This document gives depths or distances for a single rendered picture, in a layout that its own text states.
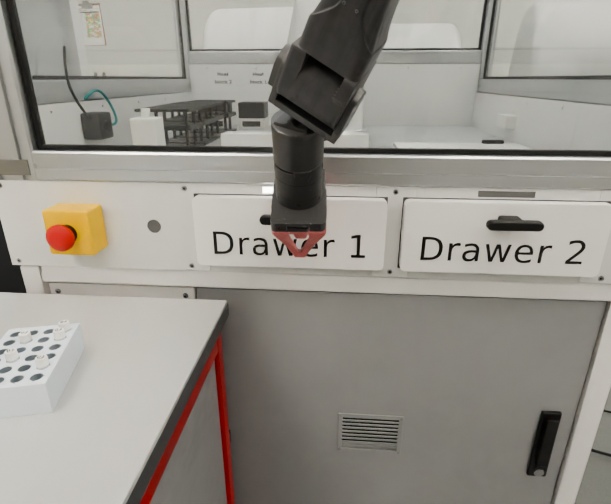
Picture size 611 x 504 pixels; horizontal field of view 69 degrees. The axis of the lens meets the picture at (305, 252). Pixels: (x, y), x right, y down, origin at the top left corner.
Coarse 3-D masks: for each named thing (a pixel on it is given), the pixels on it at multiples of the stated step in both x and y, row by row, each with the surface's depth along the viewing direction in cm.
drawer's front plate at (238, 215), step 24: (216, 216) 66; (240, 216) 66; (336, 216) 65; (360, 216) 65; (384, 216) 64; (336, 240) 66; (360, 240) 66; (384, 240) 66; (216, 264) 69; (240, 264) 69; (264, 264) 69; (288, 264) 68; (312, 264) 68; (336, 264) 68; (360, 264) 67
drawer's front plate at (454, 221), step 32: (416, 224) 64; (448, 224) 64; (480, 224) 64; (544, 224) 63; (576, 224) 63; (608, 224) 62; (416, 256) 66; (480, 256) 65; (512, 256) 65; (544, 256) 65; (576, 256) 64
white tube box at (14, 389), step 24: (48, 336) 54; (72, 336) 54; (0, 360) 50; (24, 360) 50; (72, 360) 54; (0, 384) 46; (24, 384) 46; (48, 384) 46; (0, 408) 46; (24, 408) 46; (48, 408) 47
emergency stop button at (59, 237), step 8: (48, 232) 63; (56, 232) 63; (64, 232) 63; (72, 232) 64; (48, 240) 64; (56, 240) 64; (64, 240) 64; (72, 240) 64; (56, 248) 64; (64, 248) 64
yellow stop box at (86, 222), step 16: (48, 208) 66; (64, 208) 66; (80, 208) 66; (96, 208) 67; (48, 224) 66; (64, 224) 66; (80, 224) 65; (96, 224) 67; (80, 240) 66; (96, 240) 68
